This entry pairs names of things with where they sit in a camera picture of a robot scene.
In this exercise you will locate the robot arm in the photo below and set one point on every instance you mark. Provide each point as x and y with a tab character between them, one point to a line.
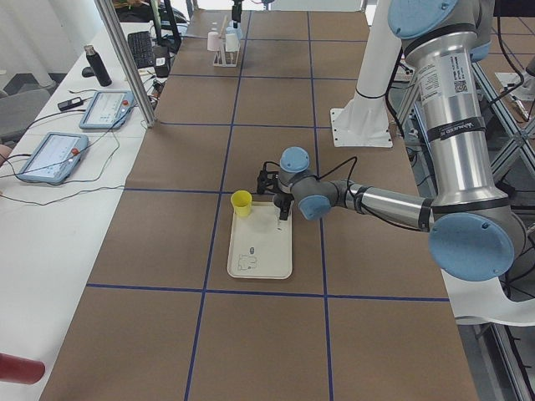
417	68

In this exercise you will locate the upper teach pendant tablet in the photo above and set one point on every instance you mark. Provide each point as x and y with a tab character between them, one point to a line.
107	110

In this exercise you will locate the cream plastic tray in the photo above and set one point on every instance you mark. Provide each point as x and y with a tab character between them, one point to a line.
260	244

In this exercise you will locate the red cylinder bottle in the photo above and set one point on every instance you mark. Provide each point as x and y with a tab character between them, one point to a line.
20	370

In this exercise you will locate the teach pendant tablet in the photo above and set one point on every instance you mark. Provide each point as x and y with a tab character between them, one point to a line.
54	159
107	110

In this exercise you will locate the aluminium frame post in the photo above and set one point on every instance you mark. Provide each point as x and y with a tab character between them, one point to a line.
119	43

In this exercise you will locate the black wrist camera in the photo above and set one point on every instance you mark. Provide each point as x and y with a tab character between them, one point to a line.
267	180

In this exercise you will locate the yellow plastic cup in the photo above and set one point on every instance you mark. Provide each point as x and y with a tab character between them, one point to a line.
241	201

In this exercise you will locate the lower teach pendant tablet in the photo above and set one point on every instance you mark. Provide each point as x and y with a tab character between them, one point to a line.
54	159

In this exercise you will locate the white chair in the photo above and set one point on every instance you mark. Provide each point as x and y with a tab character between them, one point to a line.
475	303

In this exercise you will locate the light blue plastic cup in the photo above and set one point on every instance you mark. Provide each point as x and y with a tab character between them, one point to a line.
237	31

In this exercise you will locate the white plastic cup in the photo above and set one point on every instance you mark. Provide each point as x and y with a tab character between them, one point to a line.
232	43

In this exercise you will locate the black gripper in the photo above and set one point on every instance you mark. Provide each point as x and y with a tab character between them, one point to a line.
281	201
236	11

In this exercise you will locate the black water bottle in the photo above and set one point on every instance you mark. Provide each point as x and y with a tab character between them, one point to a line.
97	66

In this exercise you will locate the white wire cup rack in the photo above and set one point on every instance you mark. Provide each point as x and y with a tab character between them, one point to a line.
222	58

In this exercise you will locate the pink plastic cup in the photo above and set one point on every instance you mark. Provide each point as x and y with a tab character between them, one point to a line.
213	43

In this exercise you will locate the black keyboard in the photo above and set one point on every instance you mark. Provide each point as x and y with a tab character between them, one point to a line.
141	47

